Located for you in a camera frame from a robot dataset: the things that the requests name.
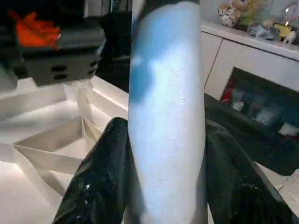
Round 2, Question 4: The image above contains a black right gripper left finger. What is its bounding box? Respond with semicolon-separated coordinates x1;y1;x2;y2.
51;117;134;224

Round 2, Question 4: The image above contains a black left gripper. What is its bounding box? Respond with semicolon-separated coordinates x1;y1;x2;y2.
0;9;107;87

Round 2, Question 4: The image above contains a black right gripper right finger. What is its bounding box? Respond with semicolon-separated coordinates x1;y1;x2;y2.
205;119;299;224

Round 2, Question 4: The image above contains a white plastic table top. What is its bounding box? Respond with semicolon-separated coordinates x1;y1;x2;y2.
0;75;130;224

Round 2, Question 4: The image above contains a grey crumpled small object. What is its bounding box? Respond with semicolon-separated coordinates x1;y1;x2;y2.
247;23;281;41

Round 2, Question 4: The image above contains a white glass-door cabinet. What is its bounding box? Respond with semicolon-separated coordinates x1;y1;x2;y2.
200;20;299;143

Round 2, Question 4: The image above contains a white spotted plush toy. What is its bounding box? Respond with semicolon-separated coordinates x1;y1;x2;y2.
217;4;240;28

